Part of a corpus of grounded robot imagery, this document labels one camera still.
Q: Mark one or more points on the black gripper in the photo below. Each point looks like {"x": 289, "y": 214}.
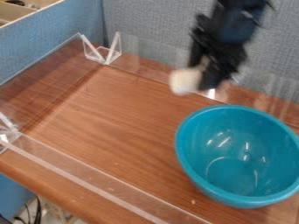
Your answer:
{"x": 220, "y": 37}

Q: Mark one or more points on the white brown toy mushroom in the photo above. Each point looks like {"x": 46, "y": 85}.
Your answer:
{"x": 186, "y": 80}

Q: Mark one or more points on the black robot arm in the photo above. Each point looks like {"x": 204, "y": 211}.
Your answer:
{"x": 220, "y": 37}

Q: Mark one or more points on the blue plastic bowl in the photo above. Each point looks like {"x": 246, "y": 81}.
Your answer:
{"x": 240, "y": 155}

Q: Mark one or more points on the clear acrylic back barrier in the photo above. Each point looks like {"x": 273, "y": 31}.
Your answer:
{"x": 254, "y": 88}

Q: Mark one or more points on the clear acrylic barrier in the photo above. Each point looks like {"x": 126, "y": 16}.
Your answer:
{"x": 93, "y": 179}
{"x": 254, "y": 88}
{"x": 31, "y": 93}

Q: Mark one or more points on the clear acrylic left barrier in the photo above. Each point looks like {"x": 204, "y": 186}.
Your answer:
{"x": 31, "y": 93}

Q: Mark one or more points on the clear acrylic front barrier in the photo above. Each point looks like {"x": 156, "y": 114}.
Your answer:
{"x": 93, "y": 179}

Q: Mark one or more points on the wooden shelf unit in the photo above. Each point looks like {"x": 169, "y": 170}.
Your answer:
{"x": 15, "y": 10}

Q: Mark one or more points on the clear acrylic corner bracket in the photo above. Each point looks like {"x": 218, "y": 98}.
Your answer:
{"x": 101, "y": 54}

